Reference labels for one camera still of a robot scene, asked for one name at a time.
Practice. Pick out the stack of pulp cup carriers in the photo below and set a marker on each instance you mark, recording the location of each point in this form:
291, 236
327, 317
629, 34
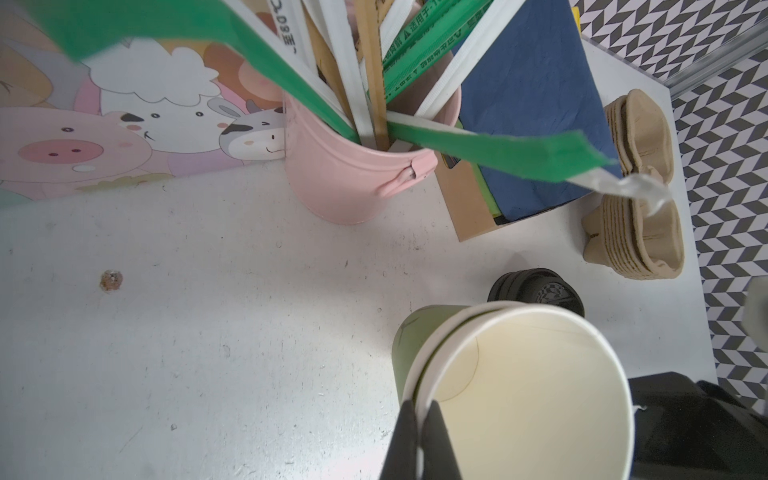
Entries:
636, 229

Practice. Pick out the pink metal bucket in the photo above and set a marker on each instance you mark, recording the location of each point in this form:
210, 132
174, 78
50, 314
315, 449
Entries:
341, 181

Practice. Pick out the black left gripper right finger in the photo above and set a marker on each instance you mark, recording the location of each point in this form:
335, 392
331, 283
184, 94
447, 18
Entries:
439, 461

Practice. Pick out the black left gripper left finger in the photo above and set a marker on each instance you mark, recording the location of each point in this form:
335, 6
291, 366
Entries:
400, 460

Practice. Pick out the green paper cup stack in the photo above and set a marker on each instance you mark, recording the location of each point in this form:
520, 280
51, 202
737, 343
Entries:
422, 332

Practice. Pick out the dark blue napkin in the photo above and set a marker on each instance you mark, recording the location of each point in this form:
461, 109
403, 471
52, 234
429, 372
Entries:
535, 80

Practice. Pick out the green wrapped straw, lying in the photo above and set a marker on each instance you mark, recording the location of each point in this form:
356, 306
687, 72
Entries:
565, 157

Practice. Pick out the cartoon animal paper bag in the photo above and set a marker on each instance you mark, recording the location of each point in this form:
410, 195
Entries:
143, 110

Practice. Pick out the cardboard napkin box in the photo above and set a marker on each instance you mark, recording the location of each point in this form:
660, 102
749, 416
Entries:
469, 202

